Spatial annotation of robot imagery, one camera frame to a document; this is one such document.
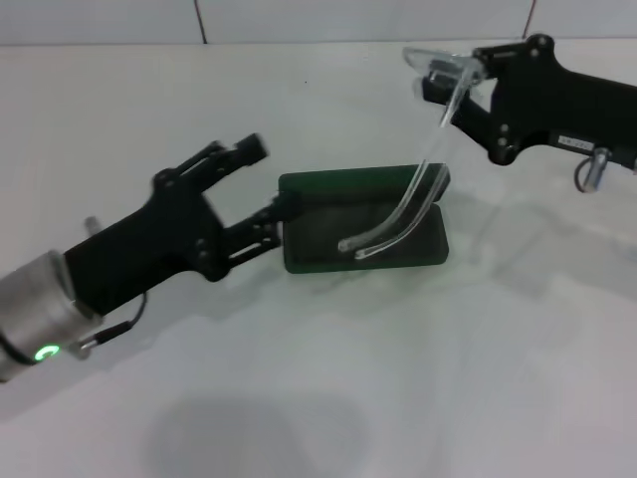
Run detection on green glasses case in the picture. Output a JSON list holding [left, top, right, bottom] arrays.
[[277, 162, 452, 275]]

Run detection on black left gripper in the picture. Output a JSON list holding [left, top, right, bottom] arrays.
[[64, 132, 304, 316]]

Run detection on silver right gripper connector stub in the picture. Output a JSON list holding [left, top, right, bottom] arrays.
[[581, 146, 611, 193]]

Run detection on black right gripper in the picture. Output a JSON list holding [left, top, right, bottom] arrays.
[[419, 33, 637, 168]]

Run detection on dark right wrist cable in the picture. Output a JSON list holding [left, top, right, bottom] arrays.
[[573, 157, 594, 194]]

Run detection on clear plastic glasses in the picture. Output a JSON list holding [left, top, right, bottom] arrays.
[[337, 46, 485, 262]]

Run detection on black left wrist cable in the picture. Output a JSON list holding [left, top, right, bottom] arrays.
[[79, 290, 151, 353]]

